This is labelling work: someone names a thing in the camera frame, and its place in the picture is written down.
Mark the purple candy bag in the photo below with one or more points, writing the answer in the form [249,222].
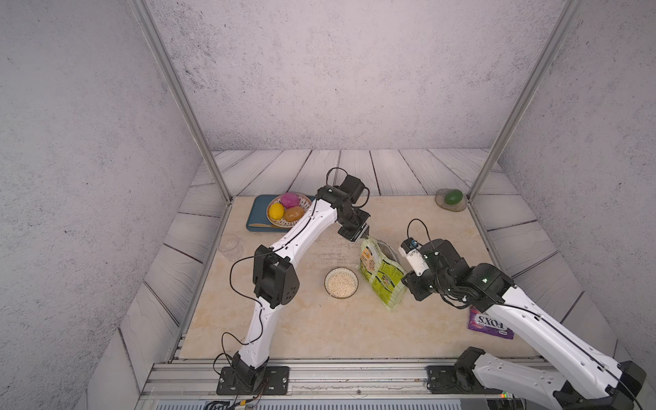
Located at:
[488,325]

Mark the aluminium front rail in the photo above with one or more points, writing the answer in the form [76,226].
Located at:
[323,384]

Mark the white patterned breakfast bowl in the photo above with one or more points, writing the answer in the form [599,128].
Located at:
[341,283]

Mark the oats in bowl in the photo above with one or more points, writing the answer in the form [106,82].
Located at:
[341,283]

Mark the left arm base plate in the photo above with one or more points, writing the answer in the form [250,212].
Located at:
[268,381]

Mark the patterned fruit plate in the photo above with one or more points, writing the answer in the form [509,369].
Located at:
[305,202]

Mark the yellow lemon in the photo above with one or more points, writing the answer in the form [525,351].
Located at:
[276,211]

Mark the pink fruit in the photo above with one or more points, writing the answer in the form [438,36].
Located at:
[290,200]

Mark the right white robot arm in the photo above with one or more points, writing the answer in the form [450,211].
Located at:
[582,377]

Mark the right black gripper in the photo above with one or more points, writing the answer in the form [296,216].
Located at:
[412,285]

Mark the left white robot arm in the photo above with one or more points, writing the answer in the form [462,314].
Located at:
[274,270]

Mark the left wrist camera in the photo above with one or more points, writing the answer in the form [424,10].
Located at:
[353,188]

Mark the green avocado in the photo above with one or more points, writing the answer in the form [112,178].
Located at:
[453,197]

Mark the right metal frame post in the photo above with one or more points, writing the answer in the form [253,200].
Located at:
[550,50]

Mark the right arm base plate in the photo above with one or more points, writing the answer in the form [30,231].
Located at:
[454,380]

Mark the green oats bag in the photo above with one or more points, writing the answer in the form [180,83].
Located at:
[381,267]

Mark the left metal frame post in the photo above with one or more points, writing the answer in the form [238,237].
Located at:
[164,62]

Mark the clear glass cup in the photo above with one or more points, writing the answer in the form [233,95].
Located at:
[230,247]

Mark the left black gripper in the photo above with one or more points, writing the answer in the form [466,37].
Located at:
[356,234]

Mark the brown fruit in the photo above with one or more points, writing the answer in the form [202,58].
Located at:
[294,214]

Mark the metal frame post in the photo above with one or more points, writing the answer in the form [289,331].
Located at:
[550,50]
[164,62]

